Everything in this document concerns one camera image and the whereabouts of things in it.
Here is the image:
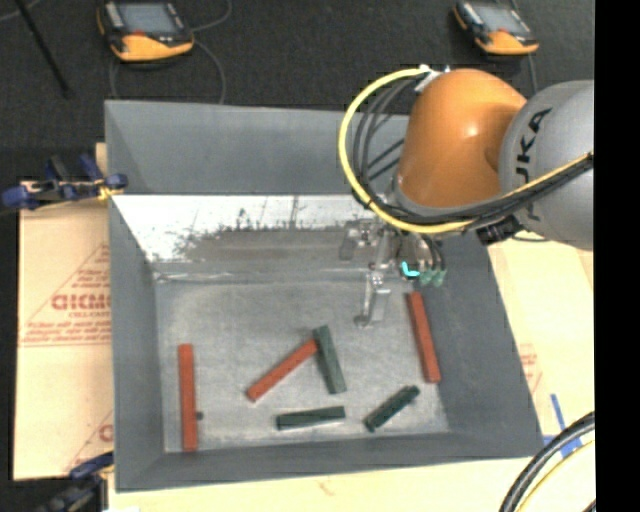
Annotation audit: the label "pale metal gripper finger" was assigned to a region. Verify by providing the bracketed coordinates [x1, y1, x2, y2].
[338, 227, 372, 261]
[352, 272, 393, 330]

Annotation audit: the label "red-brown flat block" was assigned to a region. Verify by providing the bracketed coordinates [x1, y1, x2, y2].
[245, 338, 322, 403]
[177, 342, 200, 453]
[404, 290, 443, 385]

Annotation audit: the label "dark green flat block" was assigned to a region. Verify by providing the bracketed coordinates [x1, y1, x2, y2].
[362, 384, 422, 434]
[275, 405, 347, 432]
[311, 324, 348, 396]

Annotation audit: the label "grey metal bin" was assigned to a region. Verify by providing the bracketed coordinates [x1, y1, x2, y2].
[103, 99, 546, 492]

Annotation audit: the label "brown cardboard board red print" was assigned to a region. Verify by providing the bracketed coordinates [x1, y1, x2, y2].
[12, 193, 595, 482]

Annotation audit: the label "black cylinder on white bracket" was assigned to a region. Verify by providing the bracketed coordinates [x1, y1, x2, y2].
[474, 214, 524, 247]

